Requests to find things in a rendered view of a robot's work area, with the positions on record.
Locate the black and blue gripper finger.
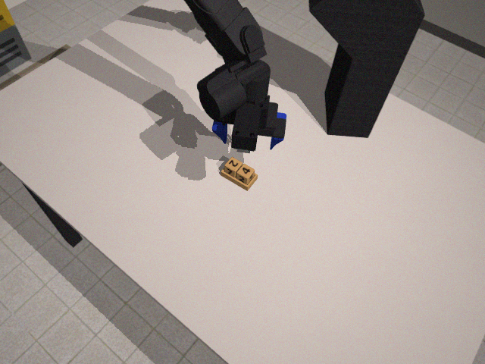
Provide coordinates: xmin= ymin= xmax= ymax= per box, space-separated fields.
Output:
xmin=212 ymin=121 xmax=227 ymax=144
xmin=270 ymin=112 xmax=286 ymax=150

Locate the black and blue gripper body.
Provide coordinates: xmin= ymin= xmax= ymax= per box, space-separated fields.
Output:
xmin=216 ymin=96 xmax=286 ymax=139

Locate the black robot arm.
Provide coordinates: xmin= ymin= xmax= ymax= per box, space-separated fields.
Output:
xmin=184 ymin=0 xmax=271 ymax=153

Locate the brown wooden tray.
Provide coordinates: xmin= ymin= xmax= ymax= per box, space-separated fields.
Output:
xmin=221 ymin=169 xmax=258 ymax=191

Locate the brown cube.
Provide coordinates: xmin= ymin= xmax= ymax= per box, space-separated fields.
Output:
xmin=224 ymin=157 xmax=243 ymax=178
xmin=236 ymin=164 xmax=255 ymax=185

